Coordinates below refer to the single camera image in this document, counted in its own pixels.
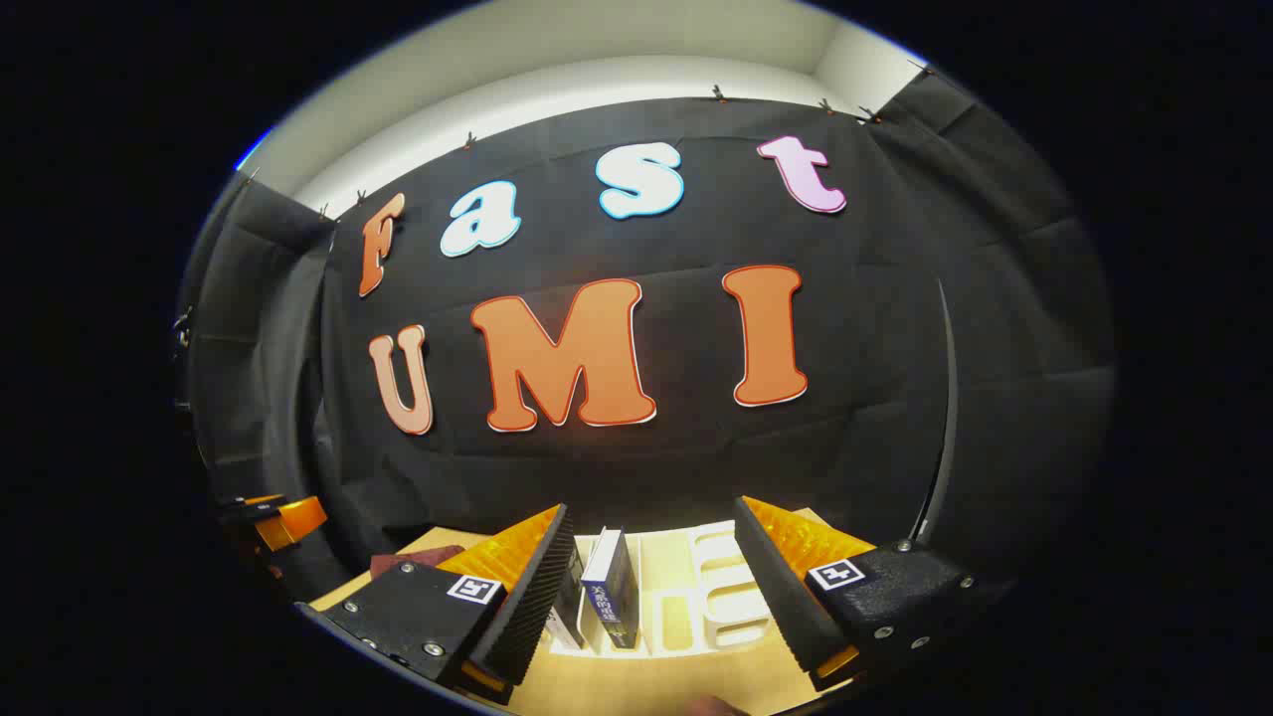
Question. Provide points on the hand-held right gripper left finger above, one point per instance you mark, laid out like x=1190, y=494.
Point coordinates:
x=527, y=597

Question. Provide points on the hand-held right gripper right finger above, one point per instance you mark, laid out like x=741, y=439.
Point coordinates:
x=781, y=587

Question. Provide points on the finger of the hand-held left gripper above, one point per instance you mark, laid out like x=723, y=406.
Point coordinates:
x=298, y=517

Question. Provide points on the grey cover book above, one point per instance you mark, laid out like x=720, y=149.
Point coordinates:
x=569, y=607

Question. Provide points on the white bookshelf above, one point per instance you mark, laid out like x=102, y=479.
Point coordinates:
x=716, y=597

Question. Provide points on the blue cover book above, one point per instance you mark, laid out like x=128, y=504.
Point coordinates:
x=612, y=587

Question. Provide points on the maroon schoolbag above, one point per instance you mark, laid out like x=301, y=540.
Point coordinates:
x=413, y=560

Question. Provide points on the row of black cloth clips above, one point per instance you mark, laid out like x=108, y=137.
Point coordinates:
x=717, y=94

